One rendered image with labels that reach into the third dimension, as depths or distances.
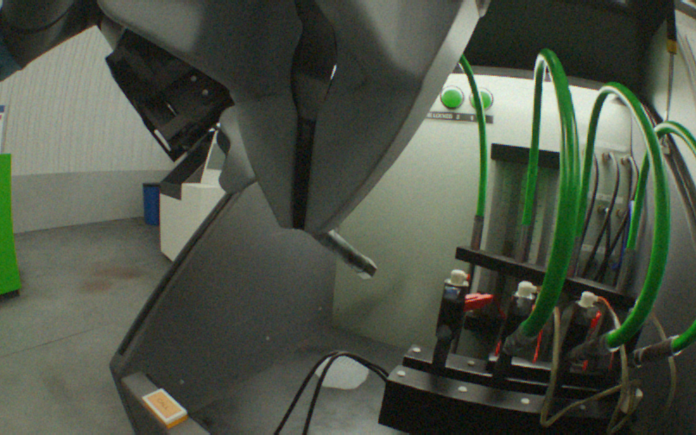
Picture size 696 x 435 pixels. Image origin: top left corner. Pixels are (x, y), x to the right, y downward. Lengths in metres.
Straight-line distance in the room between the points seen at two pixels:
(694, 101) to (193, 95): 0.61
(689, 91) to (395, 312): 0.73
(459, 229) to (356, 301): 0.29
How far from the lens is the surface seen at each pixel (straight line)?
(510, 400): 0.40
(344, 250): 0.32
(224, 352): 0.54
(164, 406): 0.37
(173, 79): 0.26
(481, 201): 0.54
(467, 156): 0.64
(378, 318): 0.74
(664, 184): 0.24
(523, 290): 0.36
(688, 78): 0.57
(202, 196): 2.98
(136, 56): 0.29
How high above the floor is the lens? 1.21
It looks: 8 degrees down
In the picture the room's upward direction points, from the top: 5 degrees clockwise
